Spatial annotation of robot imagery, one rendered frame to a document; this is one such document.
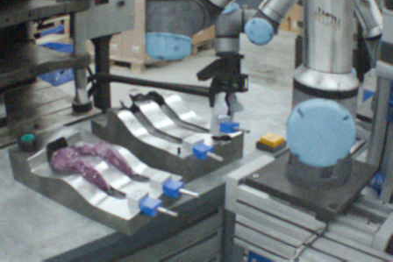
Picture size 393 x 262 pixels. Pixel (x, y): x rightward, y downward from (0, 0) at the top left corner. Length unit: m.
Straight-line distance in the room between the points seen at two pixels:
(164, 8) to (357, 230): 0.54
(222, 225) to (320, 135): 0.94
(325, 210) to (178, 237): 0.71
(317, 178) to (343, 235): 0.14
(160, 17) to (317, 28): 0.25
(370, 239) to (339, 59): 0.37
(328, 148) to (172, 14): 0.31
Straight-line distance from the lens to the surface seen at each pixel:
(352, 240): 0.85
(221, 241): 1.59
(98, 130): 1.64
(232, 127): 1.36
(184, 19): 0.72
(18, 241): 1.13
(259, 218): 0.97
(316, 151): 0.67
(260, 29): 1.17
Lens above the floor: 1.47
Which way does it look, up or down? 21 degrees down
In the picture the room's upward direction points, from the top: straight up
